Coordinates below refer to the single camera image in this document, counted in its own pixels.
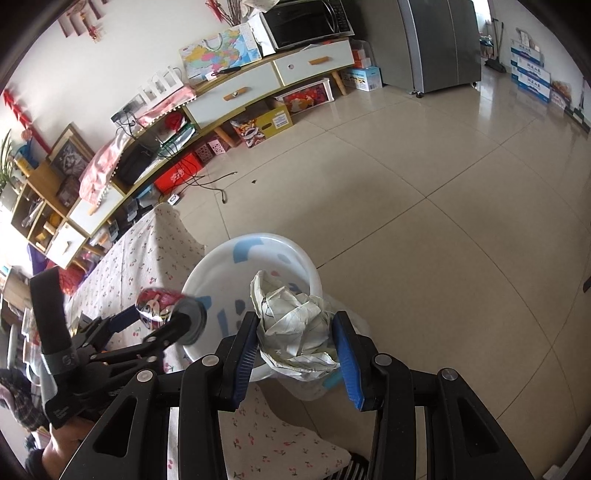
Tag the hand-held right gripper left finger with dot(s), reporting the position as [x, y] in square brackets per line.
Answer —
[244, 355]

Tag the floral tablecloth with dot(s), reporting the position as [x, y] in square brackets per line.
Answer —
[138, 258]

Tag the map print paper bag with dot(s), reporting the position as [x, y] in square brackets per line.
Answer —
[221, 53]

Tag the wooden cubby shelf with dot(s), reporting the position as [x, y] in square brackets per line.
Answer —
[34, 177]

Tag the white storage bin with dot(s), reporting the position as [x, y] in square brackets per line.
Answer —
[304, 99]

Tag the white wooden rack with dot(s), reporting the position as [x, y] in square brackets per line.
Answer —
[159, 85]

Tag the long white wooden cabinet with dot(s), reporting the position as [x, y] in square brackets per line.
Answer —
[231, 99]

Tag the person's plaid clothing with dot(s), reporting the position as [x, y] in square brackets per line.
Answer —
[18, 401]

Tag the black microwave oven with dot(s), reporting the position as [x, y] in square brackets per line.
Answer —
[304, 23]

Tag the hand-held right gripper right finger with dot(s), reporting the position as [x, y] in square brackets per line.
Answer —
[351, 360]

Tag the black electronic device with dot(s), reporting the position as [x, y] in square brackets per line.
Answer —
[134, 164]

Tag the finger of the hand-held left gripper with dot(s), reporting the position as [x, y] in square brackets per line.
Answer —
[166, 334]
[122, 319]

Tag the white paper ball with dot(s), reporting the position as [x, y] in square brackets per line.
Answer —
[295, 323]

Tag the broom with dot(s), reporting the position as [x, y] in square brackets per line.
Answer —
[496, 64]

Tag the red gift box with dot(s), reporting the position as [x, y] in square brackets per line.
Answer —
[178, 175]

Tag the red cartoon print can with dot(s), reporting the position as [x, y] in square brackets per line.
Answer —
[154, 307]

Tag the small white device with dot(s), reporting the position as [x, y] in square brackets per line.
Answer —
[174, 199]

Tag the silver refrigerator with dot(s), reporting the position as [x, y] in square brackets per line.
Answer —
[429, 41]

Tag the red paper wall decoration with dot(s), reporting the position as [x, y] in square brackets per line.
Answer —
[18, 115]

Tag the yellow cardboard box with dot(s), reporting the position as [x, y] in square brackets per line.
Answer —
[272, 121]

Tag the pink dotted box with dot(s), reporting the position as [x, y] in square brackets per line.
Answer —
[210, 150]

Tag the blue white carton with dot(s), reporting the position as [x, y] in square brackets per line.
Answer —
[367, 78]

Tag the white plastic basin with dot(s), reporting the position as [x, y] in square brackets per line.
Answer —
[217, 286]

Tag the pink frilled cloth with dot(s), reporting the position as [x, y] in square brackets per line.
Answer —
[168, 104]
[101, 166]

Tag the orange white box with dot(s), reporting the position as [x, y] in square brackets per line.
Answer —
[361, 57]

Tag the framed picture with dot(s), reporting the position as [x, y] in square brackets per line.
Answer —
[69, 154]

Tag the person's left hand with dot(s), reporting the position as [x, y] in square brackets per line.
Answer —
[64, 445]

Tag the red basket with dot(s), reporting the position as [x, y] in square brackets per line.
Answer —
[71, 281]

